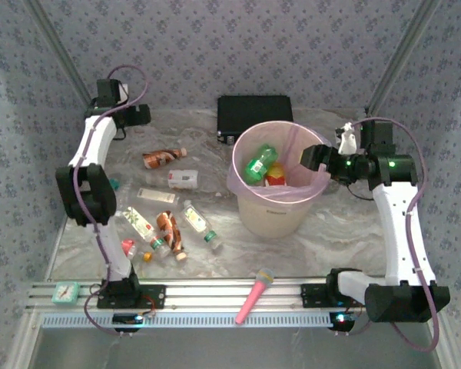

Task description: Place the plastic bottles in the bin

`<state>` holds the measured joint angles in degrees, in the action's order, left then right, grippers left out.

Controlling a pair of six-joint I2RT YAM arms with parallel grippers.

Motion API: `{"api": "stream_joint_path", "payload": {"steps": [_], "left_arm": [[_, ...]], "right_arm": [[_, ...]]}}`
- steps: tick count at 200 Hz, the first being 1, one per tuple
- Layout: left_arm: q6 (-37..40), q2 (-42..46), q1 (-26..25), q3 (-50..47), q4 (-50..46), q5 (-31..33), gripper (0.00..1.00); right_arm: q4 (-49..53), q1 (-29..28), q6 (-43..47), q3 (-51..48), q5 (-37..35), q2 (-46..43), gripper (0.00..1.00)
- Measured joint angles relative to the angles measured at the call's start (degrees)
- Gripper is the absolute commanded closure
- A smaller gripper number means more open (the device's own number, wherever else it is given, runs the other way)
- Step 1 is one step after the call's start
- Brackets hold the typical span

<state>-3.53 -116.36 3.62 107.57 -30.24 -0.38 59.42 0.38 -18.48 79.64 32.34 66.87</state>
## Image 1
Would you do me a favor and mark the green plastic bottle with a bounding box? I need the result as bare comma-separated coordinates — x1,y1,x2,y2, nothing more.
244,144,280,185

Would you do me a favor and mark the white plastic waste bin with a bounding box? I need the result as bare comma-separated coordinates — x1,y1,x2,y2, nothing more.
227,121,333,239

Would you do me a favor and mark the purple translucent bin bag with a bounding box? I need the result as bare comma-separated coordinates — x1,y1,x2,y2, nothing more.
226,121,333,207

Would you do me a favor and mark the clear bottle green cap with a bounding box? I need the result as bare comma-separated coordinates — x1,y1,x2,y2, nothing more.
181,199,224,251

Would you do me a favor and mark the clear bottle bird flower label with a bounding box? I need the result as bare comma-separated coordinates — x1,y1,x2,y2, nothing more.
114,206,173,259

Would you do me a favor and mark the brown white label bottle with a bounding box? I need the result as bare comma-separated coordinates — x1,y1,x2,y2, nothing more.
141,148,188,171
155,210,189,263

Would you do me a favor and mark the flat white packet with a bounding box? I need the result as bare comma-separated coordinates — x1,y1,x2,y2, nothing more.
136,187,181,205

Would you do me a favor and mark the pink toy microphone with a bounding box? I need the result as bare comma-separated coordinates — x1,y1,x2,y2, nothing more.
234,268,277,326

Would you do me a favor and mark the small black control board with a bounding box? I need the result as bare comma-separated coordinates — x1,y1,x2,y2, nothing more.
328,311,357,334
112,313,145,334

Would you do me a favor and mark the grey metal panel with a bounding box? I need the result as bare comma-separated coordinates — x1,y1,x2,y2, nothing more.
17,325,453,369

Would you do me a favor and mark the teal alarm clock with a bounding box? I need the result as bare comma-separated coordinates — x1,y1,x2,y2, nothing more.
51,281,81,307

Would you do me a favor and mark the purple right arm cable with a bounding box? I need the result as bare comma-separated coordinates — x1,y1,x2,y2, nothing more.
345,117,441,353

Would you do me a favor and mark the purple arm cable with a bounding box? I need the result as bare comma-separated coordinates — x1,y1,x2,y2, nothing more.
73,64,157,336
345,117,441,353

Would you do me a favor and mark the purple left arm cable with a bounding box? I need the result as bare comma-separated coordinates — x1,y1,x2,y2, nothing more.
73,64,157,336

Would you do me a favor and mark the thin black cable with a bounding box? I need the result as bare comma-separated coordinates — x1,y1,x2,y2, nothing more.
347,183,376,201

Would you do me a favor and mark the aluminium frame post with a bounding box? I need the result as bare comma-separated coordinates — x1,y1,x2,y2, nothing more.
366,0,443,116
25,0,97,112

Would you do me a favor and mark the black case with metal handle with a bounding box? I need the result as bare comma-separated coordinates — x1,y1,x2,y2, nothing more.
217,95,295,145

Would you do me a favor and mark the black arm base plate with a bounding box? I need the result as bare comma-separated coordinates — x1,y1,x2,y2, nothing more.
300,283,366,308
96,282,167,311

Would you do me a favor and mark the aluminium mounting rail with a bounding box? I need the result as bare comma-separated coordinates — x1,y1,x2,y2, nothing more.
26,279,373,311

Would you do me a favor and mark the slotted grey cable duct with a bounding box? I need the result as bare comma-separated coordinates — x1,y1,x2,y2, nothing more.
41,311,339,328

